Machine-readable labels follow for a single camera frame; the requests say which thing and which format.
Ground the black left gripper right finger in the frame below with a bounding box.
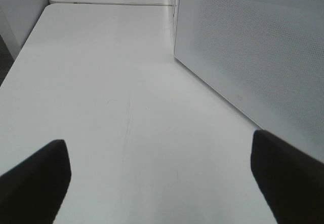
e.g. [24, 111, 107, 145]
[251, 130, 323, 223]

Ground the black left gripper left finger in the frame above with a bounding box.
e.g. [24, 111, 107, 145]
[1, 139, 71, 223]

